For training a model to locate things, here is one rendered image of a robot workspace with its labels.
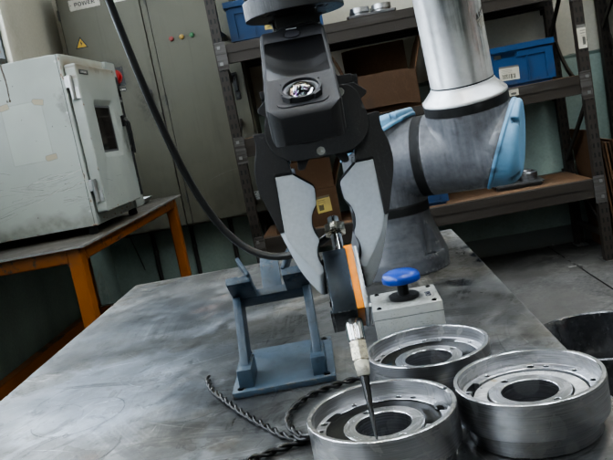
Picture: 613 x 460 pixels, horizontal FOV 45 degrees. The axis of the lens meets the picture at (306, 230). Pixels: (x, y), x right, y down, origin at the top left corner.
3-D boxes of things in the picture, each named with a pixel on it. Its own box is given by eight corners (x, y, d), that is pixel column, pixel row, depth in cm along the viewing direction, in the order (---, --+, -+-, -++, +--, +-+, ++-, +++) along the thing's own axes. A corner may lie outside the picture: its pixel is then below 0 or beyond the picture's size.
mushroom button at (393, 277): (428, 318, 75) (420, 270, 75) (389, 324, 76) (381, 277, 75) (424, 308, 79) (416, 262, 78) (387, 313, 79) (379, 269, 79)
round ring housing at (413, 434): (489, 436, 53) (481, 382, 52) (423, 514, 45) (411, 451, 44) (366, 422, 59) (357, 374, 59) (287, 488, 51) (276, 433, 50)
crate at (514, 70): (539, 81, 427) (535, 43, 424) (559, 78, 389) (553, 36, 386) (450, 99, 430) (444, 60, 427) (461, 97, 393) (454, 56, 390)
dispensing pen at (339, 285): (354, 441, 46) (310, 207, 53) (357, 452, 50) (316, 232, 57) (389, 434, 46) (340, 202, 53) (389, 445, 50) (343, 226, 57)
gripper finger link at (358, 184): (397, 261, 58) (364, 150, 57) (408, 277, 53) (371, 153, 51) (359, 273, 59) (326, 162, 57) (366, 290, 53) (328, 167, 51)
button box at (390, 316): (450, 342, 74) (442, 296, 73) (380, 354, 75) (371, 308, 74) (439, 320, 82) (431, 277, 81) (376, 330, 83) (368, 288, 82)
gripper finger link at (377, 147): (405, 204, 53) (370, 87, 52) (408, 207, 52) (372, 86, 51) (342, 224, 54) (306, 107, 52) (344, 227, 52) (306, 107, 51)
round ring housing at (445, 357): (406, 364, 70) (400, 323, 70) (514, 369, 64) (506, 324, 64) (350, 411, 62) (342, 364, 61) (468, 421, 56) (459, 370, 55)
